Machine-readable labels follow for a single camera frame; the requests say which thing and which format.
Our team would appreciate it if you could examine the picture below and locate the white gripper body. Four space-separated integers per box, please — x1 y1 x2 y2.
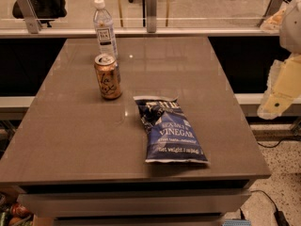
279 0 301 54

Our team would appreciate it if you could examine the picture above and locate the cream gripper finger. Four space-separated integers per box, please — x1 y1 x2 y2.
261 54 301 116
260 8 286 33

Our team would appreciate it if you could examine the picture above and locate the orange LaCroix soda can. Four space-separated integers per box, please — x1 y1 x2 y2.
94 54 121 100

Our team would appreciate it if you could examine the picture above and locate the red can under table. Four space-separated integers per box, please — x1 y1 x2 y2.
9 202 31 218

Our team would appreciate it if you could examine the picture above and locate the blue vinegar chips bag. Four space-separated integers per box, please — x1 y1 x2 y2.
134 96 208 163

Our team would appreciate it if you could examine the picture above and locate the black power adapter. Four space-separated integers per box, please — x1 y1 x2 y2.
274 211 290 226

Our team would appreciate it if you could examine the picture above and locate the clear plastic water bottle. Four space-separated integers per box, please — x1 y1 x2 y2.
93 0 118 59

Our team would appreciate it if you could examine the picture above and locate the black office chair left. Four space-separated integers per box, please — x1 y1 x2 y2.
11 0 68 28

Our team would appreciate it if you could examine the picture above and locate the right metal glass bracket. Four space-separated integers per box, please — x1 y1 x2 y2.
257 0 283 27

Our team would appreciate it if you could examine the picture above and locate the metal glass bracket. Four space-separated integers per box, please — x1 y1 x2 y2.
146 0 157 33
257 0 283 27
16 0 41 34

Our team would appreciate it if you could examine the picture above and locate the black power cable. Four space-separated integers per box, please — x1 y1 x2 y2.
249 137 301 213

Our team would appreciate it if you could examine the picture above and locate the centre metal glass bracket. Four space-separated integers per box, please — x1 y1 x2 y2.
146 0 157 33

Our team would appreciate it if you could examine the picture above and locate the left metal glass bracket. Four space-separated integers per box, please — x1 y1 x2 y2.
16 0 41 34

